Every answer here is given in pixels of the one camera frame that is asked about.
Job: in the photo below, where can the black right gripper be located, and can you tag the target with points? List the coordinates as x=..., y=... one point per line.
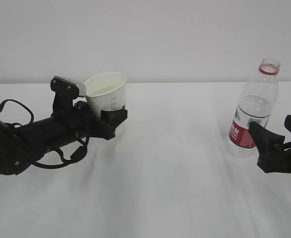
x=274, y=155

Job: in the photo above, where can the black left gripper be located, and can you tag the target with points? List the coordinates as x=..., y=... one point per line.
x=103, y=127

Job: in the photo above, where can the clear plastic water bottle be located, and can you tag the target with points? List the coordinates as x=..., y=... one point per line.
x=255, y=103

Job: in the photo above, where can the white paper coffee cup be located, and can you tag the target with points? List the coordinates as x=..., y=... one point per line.
x=106, y=92

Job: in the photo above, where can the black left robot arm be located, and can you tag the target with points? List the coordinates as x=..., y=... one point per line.
x=57, y=141

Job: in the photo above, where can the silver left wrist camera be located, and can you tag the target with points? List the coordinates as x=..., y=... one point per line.
x=69, y=88

